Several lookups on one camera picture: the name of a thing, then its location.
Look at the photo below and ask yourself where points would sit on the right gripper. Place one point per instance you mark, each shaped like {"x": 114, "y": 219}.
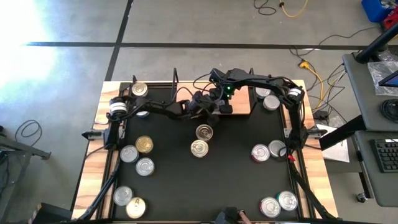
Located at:
{"x": 223, "y": 93}

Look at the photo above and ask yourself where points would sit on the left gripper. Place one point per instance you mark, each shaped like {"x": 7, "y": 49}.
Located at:
{"x": 200, "y": 105}

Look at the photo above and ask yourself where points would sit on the silver can green white label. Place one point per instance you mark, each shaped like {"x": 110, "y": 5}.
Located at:
{"x": 271, "y": 102}

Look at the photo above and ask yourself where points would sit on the silver can red label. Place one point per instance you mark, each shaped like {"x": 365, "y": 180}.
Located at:
{"x": 270, "y": 207}
{"x": 260, "y": 152}

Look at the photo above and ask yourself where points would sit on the silver tin can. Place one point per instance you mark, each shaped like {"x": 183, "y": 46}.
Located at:
{"x": 145, "y": 166}
{"x": 142, "y": 114}
{"x": 129, "y": 154}
{"x": 276, "y": 148}
{"x": 122, "y": 196}

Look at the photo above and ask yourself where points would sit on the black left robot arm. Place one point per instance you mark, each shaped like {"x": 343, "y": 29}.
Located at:
{"x": 161, "y": 108}

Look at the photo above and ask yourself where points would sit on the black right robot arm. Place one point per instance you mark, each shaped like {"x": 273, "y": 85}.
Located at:
{"x": 264, "y": 81}

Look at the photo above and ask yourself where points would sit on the silver can blue label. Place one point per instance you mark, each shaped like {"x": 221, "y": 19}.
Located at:
{"x": 262, "y": 92}

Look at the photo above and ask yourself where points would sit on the pale gold tin can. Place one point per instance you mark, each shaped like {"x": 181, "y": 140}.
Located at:
{"x": 136, "y": 208}
{"x": 139, "y": 89}

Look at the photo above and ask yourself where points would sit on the red connector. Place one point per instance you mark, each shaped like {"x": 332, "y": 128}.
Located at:
{"x": 291, "y": 158}

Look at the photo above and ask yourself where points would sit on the black power adapter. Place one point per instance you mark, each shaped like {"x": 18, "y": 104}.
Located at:
{"x": 321, "y": 115}

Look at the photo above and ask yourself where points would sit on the black desk beam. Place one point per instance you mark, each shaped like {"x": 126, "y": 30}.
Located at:
{"x": 342, "y": 132}

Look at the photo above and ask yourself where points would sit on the white paper sheet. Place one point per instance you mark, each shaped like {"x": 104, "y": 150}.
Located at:
{"x": 337, "y": 154}

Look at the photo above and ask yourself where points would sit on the grey desk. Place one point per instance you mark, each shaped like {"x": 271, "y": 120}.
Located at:
{"x": 360, "y": 93}

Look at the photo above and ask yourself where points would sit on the clear plastic bag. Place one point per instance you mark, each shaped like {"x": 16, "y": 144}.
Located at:
{"x": 377, "y": 74}

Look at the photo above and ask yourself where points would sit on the caster wheel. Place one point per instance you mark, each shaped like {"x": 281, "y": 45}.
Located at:
{"x": 361, "y": 197}

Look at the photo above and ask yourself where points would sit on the black keyboard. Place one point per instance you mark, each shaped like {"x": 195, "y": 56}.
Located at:
{"x": 387, "y": 155}

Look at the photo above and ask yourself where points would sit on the blue screen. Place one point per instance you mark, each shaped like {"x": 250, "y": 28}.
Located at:
{"x": 392, "y": 80}

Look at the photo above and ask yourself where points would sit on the blue plastic bin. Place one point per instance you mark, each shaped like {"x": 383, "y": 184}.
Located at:
{"x": 373, "y": 9}

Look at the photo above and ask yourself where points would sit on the red crate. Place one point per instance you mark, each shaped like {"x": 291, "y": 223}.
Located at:
{"x": 391, "y": 22}

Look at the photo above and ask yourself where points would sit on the grey metal stand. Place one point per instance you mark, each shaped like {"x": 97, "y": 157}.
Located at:
{"x": 28, "y": 149}

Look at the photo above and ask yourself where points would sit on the black box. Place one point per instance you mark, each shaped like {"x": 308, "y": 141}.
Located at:
{"x": 51, "y": 214}

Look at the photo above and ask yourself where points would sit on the grey base bracket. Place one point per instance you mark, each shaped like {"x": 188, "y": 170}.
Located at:
{"x": 91, "y": 135}
{"x": 318, "y": 132}

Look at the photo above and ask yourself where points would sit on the black aluminium table frame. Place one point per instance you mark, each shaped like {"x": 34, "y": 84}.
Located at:
{"x": 99, "y": 194}

